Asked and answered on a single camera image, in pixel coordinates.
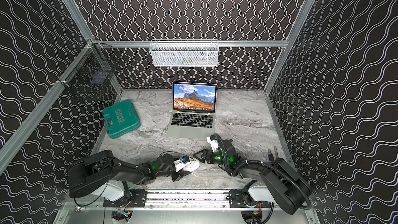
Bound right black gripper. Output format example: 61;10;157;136
193;149;230;167

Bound silver laptop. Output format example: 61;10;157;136
166;82;218;141

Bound white wireless mouse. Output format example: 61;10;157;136
182;159;200;172

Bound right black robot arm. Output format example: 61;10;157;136
193;135;312;215

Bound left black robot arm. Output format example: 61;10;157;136
68;150;193;198

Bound black orange screwdriver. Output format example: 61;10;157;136
267;149;275;161

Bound green plastic case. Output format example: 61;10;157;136
102;100;141;139

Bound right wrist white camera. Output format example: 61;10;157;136
206;133;220;152

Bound wrist white camera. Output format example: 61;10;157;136
206;133;220;152
173;157;190;172

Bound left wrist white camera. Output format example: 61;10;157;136
173;157;190;172

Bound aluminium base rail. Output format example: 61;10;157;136
63;186;295;214

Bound white wire mesh basket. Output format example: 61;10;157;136
149;39;219;67

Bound black wire basket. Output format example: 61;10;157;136
61;43;122;102

